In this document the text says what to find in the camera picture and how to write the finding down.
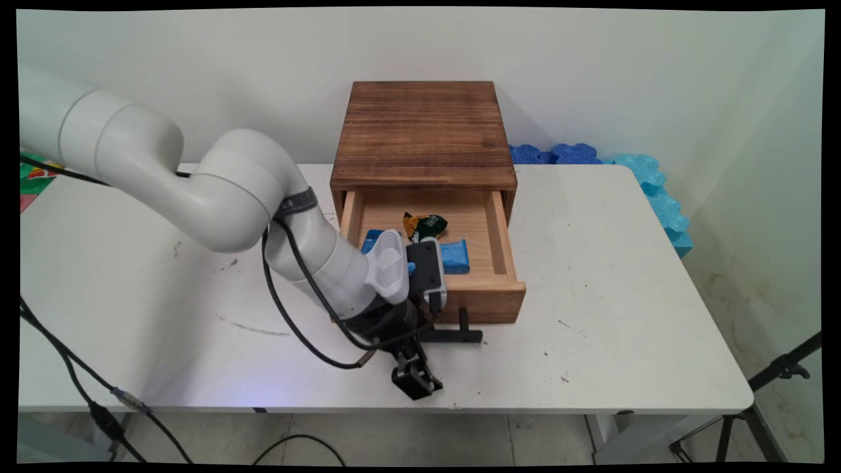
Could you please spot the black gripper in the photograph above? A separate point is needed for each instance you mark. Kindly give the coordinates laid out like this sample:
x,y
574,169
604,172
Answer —
x,y
387,325

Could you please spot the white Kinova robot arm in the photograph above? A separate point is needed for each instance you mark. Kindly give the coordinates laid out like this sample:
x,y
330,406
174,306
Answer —
x,y
230,190

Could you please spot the blue snack packet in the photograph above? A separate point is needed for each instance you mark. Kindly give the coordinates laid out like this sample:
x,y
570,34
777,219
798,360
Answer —
x,y
372,240
456,257

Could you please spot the green yellow snack packet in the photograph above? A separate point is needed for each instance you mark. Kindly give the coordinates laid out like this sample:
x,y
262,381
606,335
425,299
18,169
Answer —
x,y
424,225

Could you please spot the white table leg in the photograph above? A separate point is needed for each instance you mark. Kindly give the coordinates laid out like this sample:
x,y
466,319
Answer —
x,y
601,432

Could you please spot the dark wooden drawer cabinet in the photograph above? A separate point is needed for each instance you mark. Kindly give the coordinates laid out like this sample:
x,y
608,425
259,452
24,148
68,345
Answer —
x,y
424,131

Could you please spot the dark blue foam mat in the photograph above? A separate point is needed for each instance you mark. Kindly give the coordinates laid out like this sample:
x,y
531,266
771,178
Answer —
x,y
577,154
529,155

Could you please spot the light blue foam mat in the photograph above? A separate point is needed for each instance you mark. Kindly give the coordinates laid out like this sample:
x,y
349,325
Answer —
x,y
663,203

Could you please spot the black tripod stand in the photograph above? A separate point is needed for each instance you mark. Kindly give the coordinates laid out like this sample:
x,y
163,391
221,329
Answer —
x,y
775,371

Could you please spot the pink sheet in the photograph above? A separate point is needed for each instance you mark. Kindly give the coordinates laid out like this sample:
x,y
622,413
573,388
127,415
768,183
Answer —
x,y
26,202

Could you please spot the red yellow snack bag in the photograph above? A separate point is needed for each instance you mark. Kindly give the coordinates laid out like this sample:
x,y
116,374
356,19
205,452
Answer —
x,y
41,173

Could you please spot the green plastic bag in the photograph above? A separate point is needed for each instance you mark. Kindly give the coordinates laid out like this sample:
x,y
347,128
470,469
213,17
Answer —
x,y
27,185

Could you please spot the black grey wrist camera box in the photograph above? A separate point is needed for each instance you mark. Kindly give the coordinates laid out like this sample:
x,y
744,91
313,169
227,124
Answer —
x,y
426,269

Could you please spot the white ribbed camera mount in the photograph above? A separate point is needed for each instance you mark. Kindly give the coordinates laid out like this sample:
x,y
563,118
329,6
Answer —
x,y
387,266

